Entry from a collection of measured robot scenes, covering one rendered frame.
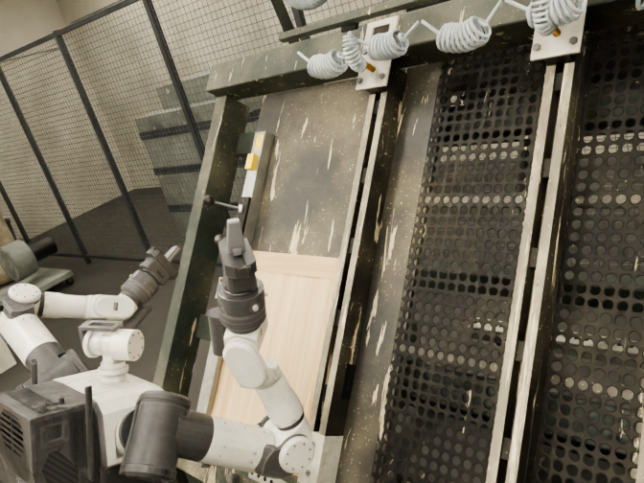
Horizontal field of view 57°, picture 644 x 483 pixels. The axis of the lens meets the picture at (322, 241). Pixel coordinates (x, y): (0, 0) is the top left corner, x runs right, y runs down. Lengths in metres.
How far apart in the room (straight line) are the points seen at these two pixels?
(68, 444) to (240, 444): 0.32
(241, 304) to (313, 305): 0.55
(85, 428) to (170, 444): 0.19
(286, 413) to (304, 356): 0.39
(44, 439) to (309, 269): 0.78
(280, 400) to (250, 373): 0.11
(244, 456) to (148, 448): 0.20
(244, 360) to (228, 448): 0.18
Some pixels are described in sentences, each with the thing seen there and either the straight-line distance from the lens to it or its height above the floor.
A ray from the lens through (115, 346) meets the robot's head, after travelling 1.32.
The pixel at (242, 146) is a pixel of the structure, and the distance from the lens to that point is 2.11.
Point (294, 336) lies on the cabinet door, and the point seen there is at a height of 1.15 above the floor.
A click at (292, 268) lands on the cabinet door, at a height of 1.30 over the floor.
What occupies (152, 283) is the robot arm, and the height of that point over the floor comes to 1.35.
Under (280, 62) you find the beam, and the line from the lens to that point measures 1.89.
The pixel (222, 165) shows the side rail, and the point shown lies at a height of 1.55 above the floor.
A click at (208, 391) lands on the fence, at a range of 1.86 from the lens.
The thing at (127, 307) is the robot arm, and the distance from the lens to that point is 1.77.
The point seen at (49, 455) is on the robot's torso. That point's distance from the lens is 1.25.
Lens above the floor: 1.93
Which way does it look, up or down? 20 degrees down
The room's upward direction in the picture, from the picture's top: 17 degrees counter-clockwise
